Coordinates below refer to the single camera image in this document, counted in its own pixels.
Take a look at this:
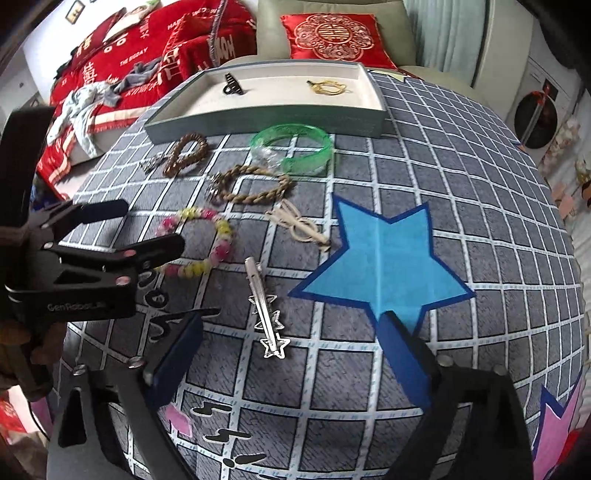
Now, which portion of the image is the grey braided cable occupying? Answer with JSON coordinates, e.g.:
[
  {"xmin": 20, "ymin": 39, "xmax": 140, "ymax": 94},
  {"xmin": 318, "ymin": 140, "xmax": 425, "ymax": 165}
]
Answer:
[{"xmin": 210, "ymin": 9, "xmax": 221, "ymax": 68}]

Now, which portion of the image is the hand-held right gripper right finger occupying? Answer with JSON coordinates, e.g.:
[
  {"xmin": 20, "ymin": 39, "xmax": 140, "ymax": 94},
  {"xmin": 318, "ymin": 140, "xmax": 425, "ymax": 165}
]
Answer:
[{"xmin": 378, "ymin": 311, "xmax": 534, "ymax": 480}]

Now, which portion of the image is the red embroidered cushion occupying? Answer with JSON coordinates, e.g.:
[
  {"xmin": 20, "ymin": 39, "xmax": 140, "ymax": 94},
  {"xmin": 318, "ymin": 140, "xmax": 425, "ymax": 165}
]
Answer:
[{"xmin": 280, "ymin": 14, "xmax": 398, "ymax": 70}]

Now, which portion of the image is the grey checkered tablecloth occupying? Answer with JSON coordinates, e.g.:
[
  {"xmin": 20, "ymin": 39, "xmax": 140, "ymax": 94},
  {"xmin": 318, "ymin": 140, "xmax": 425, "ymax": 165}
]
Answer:
[{"xmin": 28, "ymin": 69, "xmax": 585, "ymax": 480}]

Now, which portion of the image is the dark grey cloth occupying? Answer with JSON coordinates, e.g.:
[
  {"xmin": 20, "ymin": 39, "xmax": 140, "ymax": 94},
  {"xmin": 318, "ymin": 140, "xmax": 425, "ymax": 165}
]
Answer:
[{"xmin": 113, "ymin": 59, "xmax": 162, "ymax": 95}]

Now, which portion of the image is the light grey cloth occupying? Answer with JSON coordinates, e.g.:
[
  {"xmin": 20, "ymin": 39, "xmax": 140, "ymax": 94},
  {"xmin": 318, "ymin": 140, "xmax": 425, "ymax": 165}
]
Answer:
[{"xmin": 46, "ymin": 83, "xmax": 121, "ymax": 158}]

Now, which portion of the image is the brown spiral hair tie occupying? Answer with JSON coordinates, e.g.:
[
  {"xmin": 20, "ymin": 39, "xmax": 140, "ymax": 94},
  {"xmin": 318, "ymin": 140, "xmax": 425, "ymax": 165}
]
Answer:
[{"xmin": 141, "ymin": 133, "xmax": 209, "ymax": 177}]

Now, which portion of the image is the printed photo card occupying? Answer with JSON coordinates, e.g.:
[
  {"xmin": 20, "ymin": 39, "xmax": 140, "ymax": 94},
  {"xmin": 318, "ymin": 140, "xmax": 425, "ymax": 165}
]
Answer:
[{"xmin": 105, "ymin": 0, "xmax": 160, "ymax": 40}]

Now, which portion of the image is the grey-green armchair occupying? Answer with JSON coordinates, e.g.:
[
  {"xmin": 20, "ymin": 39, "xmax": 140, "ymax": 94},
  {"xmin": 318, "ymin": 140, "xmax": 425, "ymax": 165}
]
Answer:
[{"xmin": 222, "ymin": 0, "xmax": 476, "ymax": 93}]

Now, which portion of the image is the green translucent bangle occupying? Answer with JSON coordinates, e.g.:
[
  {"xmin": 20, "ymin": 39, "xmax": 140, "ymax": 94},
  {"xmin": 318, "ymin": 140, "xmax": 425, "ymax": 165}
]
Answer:
[{"xmin": 250, "ymin": 124, "xmax": 334, "ymax": 176}]

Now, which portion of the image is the red printed bag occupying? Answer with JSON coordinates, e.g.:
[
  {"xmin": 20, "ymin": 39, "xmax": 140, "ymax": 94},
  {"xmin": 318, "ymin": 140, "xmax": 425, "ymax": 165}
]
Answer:
[{"xmin": 0, "ymin": 401, "xmax": 25, "ymax": 435}]

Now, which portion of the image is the pink yellow bead bracelet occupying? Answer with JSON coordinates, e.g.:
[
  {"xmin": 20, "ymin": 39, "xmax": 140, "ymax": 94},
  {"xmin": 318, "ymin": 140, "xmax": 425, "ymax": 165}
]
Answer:
[{"xmin": 152, "ymin": 208, "xmax": 235, "ymax": 278}]

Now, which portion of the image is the person's left hand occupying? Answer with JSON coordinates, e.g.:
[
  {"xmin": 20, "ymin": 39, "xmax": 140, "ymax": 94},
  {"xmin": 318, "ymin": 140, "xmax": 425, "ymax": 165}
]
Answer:
[{"xmin": 0, "ymin": 318, "xmax": 65, "ymax": 384}]

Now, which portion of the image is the red printed blanket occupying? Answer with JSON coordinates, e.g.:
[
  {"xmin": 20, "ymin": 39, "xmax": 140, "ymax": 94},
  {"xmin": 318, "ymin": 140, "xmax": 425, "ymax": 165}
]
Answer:
[{"xmin": 34, "ymin": 0, "xmax": 257, "ymax": 199}]

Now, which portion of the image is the pale blue curtain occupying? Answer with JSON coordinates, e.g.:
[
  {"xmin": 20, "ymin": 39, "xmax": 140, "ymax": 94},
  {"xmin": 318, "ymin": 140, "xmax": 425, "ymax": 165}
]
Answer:
[{"xmin": 404, "ymin": 0, "xmax": 490, "ymax": 88}]

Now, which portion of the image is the white washing machine red ribbon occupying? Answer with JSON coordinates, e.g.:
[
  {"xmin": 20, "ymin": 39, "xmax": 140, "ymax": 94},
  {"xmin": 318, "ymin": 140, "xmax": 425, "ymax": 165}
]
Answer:
[{"xmin": 508, "ymin": 55, "xmax": 583, "ymax": 153}]

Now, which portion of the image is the wooden figure decoration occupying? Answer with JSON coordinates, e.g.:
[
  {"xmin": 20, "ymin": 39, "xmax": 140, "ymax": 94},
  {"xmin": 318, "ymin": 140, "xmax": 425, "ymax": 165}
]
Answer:
[{"xmin": 575, "ymin": 157, "xmax": 591, "ymax": 206}]

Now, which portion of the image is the brown braided bracelet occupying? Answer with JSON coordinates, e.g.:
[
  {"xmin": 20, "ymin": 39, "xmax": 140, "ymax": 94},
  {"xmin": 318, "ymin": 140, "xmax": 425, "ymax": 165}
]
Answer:
[{"xmin": 215, "ymin": 165, "xmax": 294, "ymax": 205}]

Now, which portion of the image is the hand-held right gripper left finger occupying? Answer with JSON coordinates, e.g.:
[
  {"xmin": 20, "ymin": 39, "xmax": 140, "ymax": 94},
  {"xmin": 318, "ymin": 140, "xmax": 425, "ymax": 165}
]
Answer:
[{"xmin": 48, "ymin": 308, "xmax": 221, "ymax": 480}]

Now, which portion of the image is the beige hair tie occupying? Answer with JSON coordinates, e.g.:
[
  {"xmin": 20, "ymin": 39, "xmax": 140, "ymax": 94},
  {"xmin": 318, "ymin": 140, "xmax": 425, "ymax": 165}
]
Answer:
[{"xmin": 265, "ymin": 199, "xmax": 332, "ymax": 252}]

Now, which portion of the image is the gold hair tie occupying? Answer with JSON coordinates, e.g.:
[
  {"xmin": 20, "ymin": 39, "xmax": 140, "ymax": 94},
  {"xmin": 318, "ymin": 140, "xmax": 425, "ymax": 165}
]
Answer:
[{"xmin": 307, "ymin": 79, "xmax": 351, "ymax": 97}]

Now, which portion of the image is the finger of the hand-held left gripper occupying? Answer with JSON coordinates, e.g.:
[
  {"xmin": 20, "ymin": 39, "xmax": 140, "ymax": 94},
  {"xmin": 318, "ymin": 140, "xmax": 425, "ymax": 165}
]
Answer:
[
  {"xmin": 44, "ymin": 233, "xmax": 185, "ymax": 289},
  {"xmin": 28, "ymin": 199, "xmax": 130, "ymax": 246}
]

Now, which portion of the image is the grey-blue jewelry tray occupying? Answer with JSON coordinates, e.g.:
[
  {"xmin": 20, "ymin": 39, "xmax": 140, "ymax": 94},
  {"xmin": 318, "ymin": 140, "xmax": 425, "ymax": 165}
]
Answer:
[{"xmin": 144, "ymin": 60, "xmax": 387, "ymax": 144}]

